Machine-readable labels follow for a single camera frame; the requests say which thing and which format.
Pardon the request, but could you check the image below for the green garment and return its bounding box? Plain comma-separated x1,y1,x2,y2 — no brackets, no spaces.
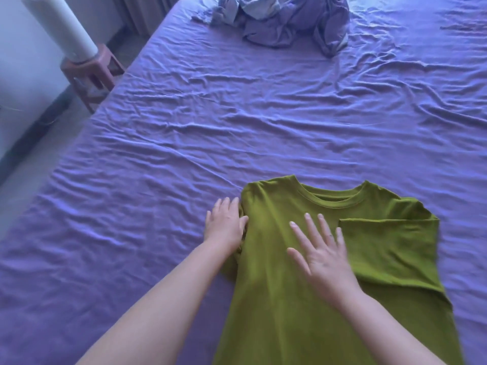
213,175,466,365

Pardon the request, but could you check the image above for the person's left hand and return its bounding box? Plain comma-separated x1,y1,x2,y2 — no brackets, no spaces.
203,196,250,254

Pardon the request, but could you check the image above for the purple sheet bed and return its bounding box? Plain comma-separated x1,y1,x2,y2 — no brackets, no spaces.
0,0,487,365

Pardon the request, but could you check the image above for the brown plastic stool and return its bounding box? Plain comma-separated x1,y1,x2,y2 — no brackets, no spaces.
60,43,126,115

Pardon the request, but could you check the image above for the person's right forearm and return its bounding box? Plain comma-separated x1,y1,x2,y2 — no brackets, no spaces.
336,292,448,365

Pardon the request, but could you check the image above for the person's right hand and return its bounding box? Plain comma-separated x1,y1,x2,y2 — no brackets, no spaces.
287,213,363,307

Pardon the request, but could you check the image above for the grey curtain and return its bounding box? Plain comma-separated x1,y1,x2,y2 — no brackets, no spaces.
110,0,187,39

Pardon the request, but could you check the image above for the crumpled purple grey quilt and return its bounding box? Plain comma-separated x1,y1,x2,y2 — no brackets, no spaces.
192,0,351,58

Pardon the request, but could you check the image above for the pink fan white base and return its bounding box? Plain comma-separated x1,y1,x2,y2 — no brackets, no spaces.
21,0,99,64

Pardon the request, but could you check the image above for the person's left forearm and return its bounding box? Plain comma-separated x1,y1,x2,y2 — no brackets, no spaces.
76,241,238,365

